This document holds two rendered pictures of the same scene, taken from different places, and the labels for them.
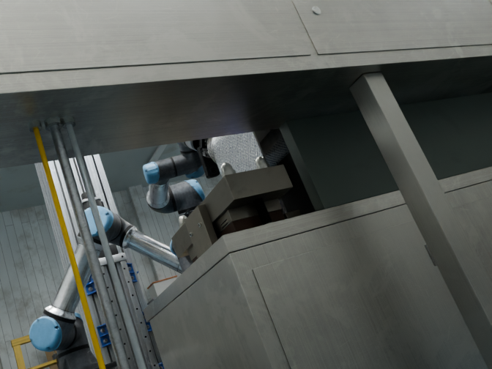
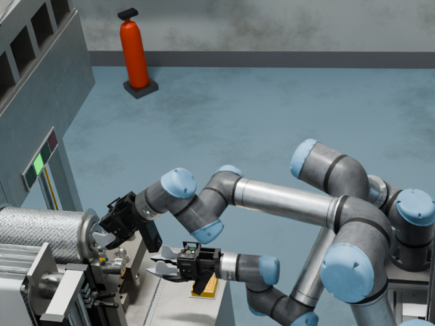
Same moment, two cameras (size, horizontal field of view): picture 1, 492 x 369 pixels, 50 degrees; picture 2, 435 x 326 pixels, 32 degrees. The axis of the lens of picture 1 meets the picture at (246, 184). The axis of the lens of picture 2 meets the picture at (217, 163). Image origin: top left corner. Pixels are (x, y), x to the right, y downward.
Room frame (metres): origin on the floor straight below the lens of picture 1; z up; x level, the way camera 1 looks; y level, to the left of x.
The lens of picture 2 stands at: (2.88, -0.68, 2.60)
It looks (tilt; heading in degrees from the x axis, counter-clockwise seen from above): 38 degrees down; 139
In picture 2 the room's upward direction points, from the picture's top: 8 degrees counter-clockwise
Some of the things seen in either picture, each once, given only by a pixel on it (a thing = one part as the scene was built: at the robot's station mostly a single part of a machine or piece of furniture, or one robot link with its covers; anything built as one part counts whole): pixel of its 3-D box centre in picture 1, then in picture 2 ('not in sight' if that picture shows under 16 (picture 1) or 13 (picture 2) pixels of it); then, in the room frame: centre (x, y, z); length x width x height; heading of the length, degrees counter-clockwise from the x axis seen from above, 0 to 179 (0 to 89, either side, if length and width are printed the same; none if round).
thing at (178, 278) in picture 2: not in sight; (178, 273); (1.69, 0.15, 1.09); 0.09 x 0.05 x 0.02; 41
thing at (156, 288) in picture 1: (164, 288); not in sight; (9.81, 2.15, 2.33); 0.51 x 0.43 x 0.28; 124
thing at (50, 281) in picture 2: not in sight; (56, 286); (1.69, -0.19, 1.34); 0.06 x 0.06 x 0.06; 32
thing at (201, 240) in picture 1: (200, 233); not in sight; (1.24, 0.15, 0.97); 0.10 x 0.03 x 0.11; 32
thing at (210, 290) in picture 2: not in sight; (204, 285); (1.64, 0.27, 0.91); 0.07 x 0.07 x 0.02; 32
